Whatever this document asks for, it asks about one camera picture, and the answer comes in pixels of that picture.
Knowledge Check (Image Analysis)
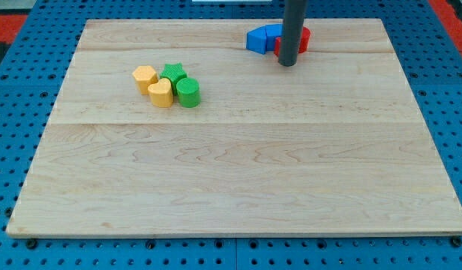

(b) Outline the green star block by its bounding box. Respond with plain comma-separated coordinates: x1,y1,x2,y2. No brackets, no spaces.
160,63,188,95

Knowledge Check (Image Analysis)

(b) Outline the yellow hexagon block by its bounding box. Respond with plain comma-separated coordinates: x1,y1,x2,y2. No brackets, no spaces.
132,65,158,95

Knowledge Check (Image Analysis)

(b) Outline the yellow heart block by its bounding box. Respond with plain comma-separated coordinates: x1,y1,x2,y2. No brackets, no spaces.
148,78,174,108

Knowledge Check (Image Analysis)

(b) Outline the light wooden board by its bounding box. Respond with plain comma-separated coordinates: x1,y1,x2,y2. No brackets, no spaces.
7,19,462,239

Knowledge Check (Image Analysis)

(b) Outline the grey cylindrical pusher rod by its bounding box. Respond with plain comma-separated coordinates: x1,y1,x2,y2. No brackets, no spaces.
278,0,308,67

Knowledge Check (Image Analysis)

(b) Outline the red round block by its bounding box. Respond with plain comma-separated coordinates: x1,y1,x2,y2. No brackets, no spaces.
274,27,312,56

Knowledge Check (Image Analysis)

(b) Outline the green cylinder block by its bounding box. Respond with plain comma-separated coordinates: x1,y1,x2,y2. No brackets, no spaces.
176,77,201,108

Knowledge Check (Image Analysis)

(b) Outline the blue cube block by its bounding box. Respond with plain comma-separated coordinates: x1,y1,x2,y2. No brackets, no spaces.
246,26,267,55

